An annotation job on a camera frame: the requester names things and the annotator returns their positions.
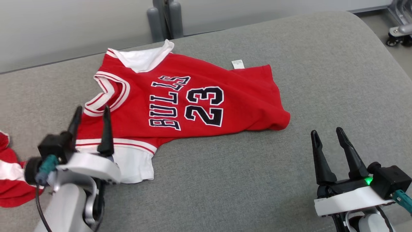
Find red shorts with white stripes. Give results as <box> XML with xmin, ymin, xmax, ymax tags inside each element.
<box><xmin>0</xmin><ymin>130</ymin><xmax>44</xmax><ymax>208</ymax></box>

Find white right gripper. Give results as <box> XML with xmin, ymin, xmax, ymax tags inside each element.
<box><xmin>311</xmin><ymin>127</ymin><xmax>395</xmax><ymax>232</ymax></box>

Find grey cylindrical post foot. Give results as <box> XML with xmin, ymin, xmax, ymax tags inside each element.
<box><xmin>147</xmin><ymin>7</ymin><xmax>164</xmax><ymax>43</ymax></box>
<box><xmin>170</xmin><ymin>1</ymin><xmax>184</xmax><ymax>39</ymax></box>

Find grey metal partition post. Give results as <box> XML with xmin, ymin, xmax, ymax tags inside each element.
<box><xmin>152</xmin><ymin>0</ymin><xmax>176</xmax><ymax>41</ymax></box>

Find grey wall baseboard strip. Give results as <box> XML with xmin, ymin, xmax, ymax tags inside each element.
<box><xmin>349</xmin><ymin>4</ymin><xmax>392</xmax><ymax>14</ymax></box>

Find grey metal stand with casters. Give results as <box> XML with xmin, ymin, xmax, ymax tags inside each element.
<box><xmin>386</xmin><ymin>0</ymin><xmax>412</xmax><ymax>47</ymax></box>

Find black left cable teal plug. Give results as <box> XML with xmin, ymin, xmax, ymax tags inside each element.
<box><xmin>35</xmin><ymin>155</ymin><xmax>59</xmax><ymax>232</ymax></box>

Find red Bulls 23 jersey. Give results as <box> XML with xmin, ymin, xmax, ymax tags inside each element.
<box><xmin>75</xmin><ymin>39</ymin><xmax>291</xmax><ymax>184</ymax></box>

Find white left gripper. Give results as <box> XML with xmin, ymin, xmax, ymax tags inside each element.
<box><xmin>48</xmin><ymin>106</ymin><xmax>121</xmax><ymax>226</ymax></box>

